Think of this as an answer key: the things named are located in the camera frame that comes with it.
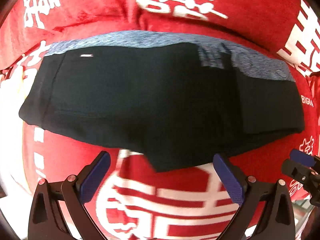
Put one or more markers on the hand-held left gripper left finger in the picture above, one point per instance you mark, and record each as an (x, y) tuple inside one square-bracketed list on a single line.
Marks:
[(96, 177)]

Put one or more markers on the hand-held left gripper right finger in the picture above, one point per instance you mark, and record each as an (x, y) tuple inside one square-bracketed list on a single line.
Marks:
[(229, 180)]

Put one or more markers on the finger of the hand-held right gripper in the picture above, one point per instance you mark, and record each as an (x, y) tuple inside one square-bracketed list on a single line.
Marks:
[(301, 158)]

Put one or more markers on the black pants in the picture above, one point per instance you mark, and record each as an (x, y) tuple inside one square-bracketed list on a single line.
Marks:
[(150, 100)]

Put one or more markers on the blue floral cloth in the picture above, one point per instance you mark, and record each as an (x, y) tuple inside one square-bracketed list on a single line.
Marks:
[(252, 62)]

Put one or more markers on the red blanket with white characters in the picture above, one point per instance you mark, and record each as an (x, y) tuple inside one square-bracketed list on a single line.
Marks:
[(225, 5)]

